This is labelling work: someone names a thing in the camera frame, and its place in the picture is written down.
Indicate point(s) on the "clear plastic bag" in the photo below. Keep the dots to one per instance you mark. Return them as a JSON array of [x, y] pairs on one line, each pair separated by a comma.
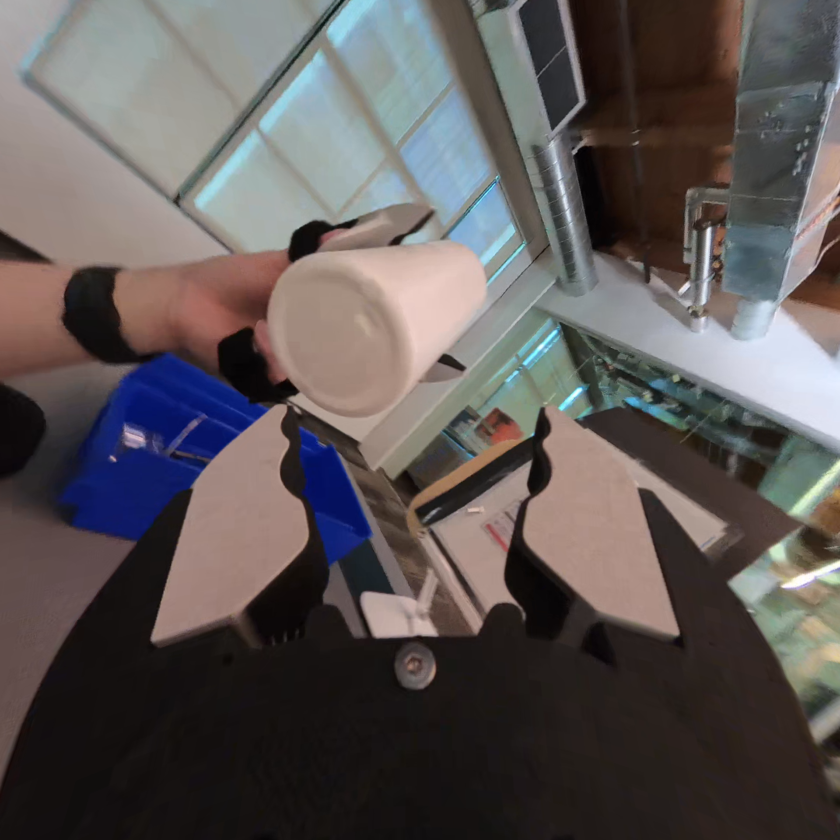
[[134, 441]]

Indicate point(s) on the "rectangular metal duct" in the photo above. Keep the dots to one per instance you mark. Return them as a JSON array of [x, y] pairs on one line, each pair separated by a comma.
[[781, 164]]

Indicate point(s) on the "person's left forearm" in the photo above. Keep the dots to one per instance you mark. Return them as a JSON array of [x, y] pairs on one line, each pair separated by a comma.
[[33, 315]]

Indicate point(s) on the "vertical metal pipe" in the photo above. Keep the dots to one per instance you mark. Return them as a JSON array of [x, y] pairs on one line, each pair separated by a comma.
[[702, 262]]

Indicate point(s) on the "round spiral metal duct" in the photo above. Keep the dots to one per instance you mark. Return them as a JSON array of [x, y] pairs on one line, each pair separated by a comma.
[[564, 216]]

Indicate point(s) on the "black board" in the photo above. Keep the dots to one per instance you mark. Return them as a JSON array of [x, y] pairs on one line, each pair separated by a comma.
[[741, 499]]

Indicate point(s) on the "dark ceiling panel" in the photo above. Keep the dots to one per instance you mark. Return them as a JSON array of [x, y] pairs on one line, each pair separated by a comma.
[[551, 59]]

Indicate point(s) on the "white bottle with black cap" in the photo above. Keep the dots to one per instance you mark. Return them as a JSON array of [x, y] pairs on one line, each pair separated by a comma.
[[367, 321]]

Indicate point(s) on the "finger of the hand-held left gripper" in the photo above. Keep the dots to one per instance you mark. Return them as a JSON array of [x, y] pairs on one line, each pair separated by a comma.
[[441, 371], [380, 226]]

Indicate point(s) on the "person's black clothing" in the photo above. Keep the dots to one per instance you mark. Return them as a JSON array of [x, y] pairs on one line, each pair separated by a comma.
[[19, 426]]

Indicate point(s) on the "black wristband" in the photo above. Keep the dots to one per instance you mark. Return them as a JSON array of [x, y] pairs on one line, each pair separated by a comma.
[[98, 315]]

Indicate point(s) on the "white stand base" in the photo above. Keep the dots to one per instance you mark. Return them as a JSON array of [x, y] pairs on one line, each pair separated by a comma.
[[387, 613]]

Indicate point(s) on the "large frosted window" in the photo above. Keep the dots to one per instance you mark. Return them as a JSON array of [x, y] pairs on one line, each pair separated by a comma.
[[295, 111]]

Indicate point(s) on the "blue plastic bin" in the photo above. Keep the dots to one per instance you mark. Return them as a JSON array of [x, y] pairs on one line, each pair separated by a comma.
[[164, 499]]

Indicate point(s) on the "person's left hand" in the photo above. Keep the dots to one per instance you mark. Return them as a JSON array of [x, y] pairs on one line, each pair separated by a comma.
[[197, 308]]

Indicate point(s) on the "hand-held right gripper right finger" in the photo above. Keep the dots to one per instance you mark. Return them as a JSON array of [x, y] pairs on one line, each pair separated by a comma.
[[590, 544]]

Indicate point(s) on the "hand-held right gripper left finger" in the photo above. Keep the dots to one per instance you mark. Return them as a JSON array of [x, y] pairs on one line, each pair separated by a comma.
[[229, 544]]

